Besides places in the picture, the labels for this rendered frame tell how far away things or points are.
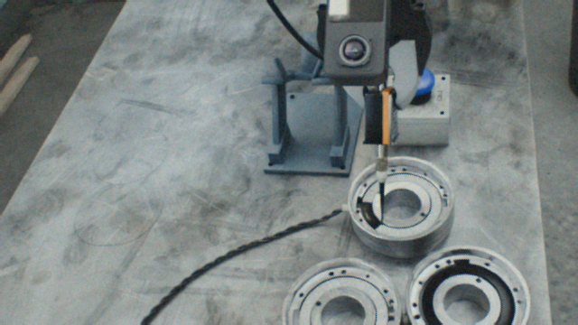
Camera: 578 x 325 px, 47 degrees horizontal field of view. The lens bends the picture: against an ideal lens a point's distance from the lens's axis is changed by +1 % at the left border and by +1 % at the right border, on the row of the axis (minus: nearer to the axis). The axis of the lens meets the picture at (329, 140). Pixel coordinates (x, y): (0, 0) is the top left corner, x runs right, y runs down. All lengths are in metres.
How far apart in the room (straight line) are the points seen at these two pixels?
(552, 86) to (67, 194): 1.50
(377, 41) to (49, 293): 0.45
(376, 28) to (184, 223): 0.36
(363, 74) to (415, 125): 0.27
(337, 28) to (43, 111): 1.93
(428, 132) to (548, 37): 1.48
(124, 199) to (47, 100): 1.62
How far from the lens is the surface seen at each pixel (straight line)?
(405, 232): 0.65
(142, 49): 1.00
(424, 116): 0.73
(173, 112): 0.88
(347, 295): 0.62
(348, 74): 0.48
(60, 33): 2.69
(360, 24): 0.49
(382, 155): 0.62
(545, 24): 2.25
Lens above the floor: 1.36
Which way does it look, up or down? 46 degrees down
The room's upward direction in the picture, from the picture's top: 12 degrees counter-clockwise
